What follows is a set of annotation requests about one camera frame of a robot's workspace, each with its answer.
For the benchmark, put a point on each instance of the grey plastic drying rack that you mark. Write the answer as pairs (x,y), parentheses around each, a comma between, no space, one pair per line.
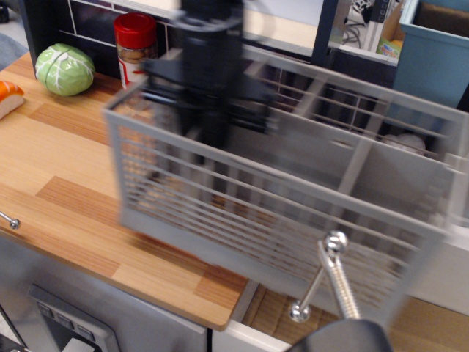
(323,168)

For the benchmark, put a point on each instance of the grey oven control panel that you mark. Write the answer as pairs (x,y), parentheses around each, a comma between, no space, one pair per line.
(70,328)

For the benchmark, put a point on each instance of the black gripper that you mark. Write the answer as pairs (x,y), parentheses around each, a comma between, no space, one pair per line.
(207,84)

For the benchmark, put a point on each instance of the salmon sushi toy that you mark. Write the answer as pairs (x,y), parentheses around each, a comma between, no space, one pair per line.
(11,98)

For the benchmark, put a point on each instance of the toy ice cream cone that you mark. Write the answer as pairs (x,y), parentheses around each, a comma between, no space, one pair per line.
(406,141)

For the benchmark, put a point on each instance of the small chrome knob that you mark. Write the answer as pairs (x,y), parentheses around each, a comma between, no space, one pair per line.
(13,223)

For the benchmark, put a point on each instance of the red lid spice jar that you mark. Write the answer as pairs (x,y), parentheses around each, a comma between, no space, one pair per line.
(136,39)

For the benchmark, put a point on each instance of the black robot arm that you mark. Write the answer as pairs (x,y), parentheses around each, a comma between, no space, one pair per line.
(218,11)

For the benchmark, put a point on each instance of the green toy cabbage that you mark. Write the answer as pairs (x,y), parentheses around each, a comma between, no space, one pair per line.
(64,70)

